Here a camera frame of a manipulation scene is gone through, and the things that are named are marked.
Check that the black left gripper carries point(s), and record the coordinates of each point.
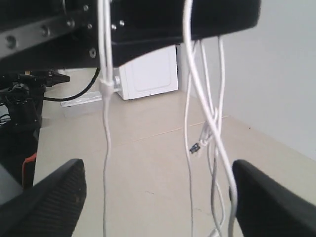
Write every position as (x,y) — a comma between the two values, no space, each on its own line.
(39,35)

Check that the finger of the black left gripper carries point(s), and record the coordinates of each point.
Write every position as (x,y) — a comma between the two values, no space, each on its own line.
(144,26)

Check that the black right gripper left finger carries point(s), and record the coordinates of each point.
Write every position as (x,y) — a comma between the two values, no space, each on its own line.
(51,208)

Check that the white box appliance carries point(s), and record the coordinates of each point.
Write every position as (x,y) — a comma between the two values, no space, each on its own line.
(151,74)

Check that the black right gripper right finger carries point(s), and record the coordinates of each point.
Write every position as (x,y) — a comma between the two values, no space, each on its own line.
(267,209)

